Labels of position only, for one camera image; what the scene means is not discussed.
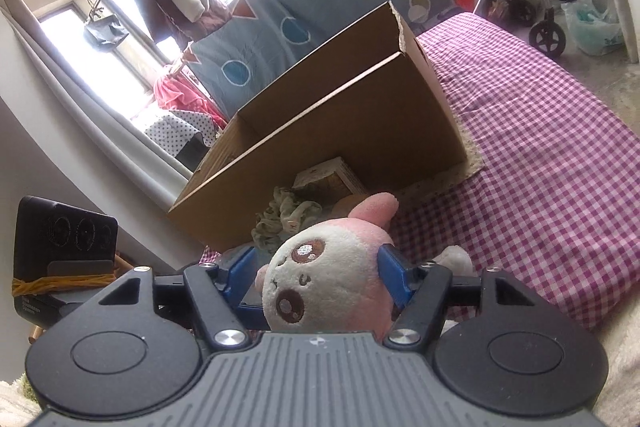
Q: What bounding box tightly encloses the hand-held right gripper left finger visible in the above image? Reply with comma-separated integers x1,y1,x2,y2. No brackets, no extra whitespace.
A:
97,244,261,352

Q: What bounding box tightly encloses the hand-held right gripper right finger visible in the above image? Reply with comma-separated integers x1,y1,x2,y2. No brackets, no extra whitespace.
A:
377,244,543,350

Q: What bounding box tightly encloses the pink white plush toy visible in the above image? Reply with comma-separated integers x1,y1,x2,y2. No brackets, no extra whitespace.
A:
255,192,473,340

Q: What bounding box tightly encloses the green white scrunchie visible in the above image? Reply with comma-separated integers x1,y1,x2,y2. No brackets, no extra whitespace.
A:
251,187,323,254

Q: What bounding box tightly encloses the brown cardboard box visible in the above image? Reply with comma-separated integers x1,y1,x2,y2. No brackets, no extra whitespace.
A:
167,1,468,253

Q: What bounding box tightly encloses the yellow scouring sponge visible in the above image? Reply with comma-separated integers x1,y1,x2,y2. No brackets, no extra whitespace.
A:
292,158,371,208

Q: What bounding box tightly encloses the white curtain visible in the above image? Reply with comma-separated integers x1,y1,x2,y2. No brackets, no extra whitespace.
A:
0,0,196,212

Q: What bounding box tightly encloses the white polka dot cloth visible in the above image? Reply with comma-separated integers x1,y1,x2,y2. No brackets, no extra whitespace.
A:
145,109,218,158

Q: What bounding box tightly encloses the red cloth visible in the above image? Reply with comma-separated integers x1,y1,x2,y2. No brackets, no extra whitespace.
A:
152,62,228,122

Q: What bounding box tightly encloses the dark hanging bag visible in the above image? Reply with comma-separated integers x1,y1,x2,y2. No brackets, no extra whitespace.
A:
82,14,131,52

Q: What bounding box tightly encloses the white fluffy blanket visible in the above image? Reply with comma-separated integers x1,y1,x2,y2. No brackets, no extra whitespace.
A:
590,297,640,427

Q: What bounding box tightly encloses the clear plastic bag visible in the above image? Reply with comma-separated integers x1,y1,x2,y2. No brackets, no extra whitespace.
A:
562,0,626,56

